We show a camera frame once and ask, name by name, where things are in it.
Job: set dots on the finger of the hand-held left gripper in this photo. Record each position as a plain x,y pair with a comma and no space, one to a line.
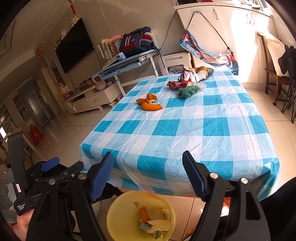
69,170
49,163

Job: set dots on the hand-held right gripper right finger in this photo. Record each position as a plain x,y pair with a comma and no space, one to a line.
194,176

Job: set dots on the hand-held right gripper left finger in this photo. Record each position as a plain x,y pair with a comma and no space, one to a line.
101,176

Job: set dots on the yellow plastic basin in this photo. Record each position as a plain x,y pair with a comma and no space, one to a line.
122,215

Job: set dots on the white and blue carton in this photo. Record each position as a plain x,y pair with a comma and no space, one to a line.
144,227

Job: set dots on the green wrapper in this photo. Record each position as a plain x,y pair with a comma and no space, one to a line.
187,91

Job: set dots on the clear plastic scrap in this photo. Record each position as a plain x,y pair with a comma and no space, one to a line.
201,85

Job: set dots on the red wrapper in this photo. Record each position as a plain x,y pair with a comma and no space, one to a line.
177,84

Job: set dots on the white and red snack bag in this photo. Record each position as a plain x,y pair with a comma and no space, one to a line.
192,75

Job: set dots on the person's left hand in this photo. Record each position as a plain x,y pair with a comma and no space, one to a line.
24,224

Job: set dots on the red plastic stool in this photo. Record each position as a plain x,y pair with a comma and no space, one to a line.
35,135

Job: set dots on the blue checked tablecloth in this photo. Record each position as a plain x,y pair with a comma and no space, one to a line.
185,129

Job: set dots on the frosted glass door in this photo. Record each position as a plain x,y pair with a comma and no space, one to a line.
38,111

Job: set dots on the cream television stand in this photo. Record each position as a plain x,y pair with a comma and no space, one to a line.
92,99

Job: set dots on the flat brown box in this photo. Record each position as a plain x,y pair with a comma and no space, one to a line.
86,84

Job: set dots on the tall display cabinet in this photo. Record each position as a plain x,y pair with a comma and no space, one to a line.
56,74

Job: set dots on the pink kettlebell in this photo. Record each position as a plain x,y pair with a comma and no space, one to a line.
100,83

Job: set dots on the dark fruit bowl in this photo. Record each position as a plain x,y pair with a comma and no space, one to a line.
210,71

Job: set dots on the green open booklet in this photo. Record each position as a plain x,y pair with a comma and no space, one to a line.
111,62

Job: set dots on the blue study desk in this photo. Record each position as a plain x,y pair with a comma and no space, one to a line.
129,61

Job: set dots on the small plush toy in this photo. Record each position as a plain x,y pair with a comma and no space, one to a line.
58,42

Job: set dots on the wooden chair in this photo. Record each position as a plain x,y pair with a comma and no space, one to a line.
272,80

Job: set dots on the row of books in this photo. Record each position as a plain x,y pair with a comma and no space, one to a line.
106,49

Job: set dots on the white plush toy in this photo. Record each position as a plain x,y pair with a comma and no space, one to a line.
63,33

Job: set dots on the pink plush toy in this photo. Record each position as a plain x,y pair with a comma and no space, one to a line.
115,38

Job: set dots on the dark striped backpack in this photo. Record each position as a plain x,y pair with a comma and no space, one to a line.
136,41

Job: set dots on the black folding chair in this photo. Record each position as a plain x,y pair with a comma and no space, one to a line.
289,69

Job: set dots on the yellow plush toy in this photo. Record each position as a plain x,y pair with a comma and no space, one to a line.
74,20

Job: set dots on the white pillow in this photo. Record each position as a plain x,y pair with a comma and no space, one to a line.
274,51

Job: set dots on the white cabinet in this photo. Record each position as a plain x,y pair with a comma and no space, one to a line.
231,30

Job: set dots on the red hanging knot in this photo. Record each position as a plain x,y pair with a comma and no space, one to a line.
72,7

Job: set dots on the black bag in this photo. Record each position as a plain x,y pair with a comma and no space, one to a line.
185,1

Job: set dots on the pair of shoes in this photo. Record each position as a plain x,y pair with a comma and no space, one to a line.
244,1

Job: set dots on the red wall ornament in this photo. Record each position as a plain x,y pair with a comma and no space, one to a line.
40,52

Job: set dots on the wall television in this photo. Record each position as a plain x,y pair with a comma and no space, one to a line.
74,48

